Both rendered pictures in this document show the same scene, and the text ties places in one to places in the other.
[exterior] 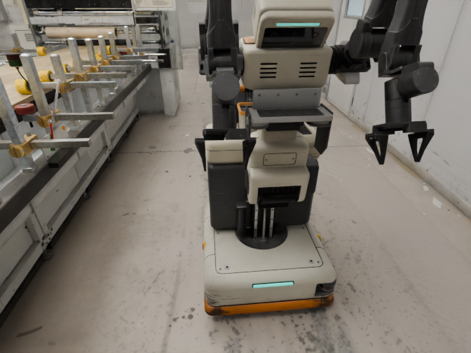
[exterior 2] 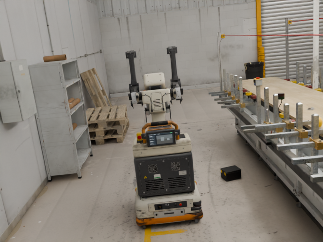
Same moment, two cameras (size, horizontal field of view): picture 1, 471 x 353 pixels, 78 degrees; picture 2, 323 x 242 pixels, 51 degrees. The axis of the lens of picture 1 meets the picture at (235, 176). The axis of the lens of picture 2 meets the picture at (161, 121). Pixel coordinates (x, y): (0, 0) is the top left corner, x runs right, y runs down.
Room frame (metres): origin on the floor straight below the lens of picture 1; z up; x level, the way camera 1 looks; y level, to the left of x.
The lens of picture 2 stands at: (4.32, 0.13, 1.74)
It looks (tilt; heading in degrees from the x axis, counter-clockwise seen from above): 14 degrees down; 185
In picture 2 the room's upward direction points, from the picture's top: 6 degrees counter-clockwise
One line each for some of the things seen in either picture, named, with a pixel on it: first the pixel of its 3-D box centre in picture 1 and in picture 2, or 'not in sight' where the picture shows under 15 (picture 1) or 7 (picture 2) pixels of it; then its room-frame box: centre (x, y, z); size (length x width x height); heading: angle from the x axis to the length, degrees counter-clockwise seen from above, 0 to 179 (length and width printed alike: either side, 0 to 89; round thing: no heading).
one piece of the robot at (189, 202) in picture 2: not in sight; (170, 205); (1.53, -0.09, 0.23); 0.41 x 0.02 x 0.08; 95
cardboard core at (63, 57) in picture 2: not in sight; (55, 58); (-0.33, -1.62, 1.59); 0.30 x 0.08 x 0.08; 94
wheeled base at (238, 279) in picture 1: (260, 247); (167, 196); (1.20, -0.14, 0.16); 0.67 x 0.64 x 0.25; 5
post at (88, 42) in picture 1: (97, 75); (314, 148); (2.11, 0.97, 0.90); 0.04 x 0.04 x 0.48; 4
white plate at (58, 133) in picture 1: (55, 140); (272, 136); (1.34, 0.89, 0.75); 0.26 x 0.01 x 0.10; 4
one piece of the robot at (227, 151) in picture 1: (261, 172); (163, 160); (1.30, -0.13, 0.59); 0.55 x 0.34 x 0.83; 95
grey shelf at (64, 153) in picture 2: not in sight; (63, 116); (-0.22, -1.60, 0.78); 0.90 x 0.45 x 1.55; 4
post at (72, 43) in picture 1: (82, 80); (299, 133); (1.87, 0.95, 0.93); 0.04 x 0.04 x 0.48; 4
